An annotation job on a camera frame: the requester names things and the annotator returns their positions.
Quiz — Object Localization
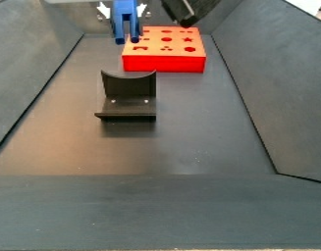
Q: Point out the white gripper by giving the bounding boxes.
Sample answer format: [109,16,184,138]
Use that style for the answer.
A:
[43,0,152,20]

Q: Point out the blue square-circle object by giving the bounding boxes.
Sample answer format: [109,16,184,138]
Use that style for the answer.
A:
[112,0,141,45]

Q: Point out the red foam shape board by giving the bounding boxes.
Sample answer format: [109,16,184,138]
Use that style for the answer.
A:
[122,26,208,73]

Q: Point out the black curved fixture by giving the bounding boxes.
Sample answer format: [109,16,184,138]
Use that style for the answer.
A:
[96,72,157,121]

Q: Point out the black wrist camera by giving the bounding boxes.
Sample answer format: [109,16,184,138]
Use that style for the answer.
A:
[161,0,223,27]

